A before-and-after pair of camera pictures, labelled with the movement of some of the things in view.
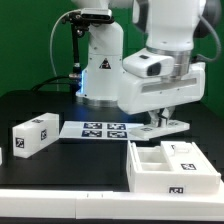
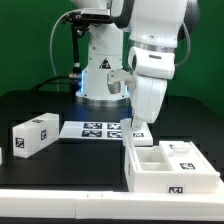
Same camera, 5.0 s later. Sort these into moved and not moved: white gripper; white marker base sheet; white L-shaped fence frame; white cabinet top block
Moved: white gripper
Not moved: white cabinet top block; white L-shaped fence frame; white marker base sheet
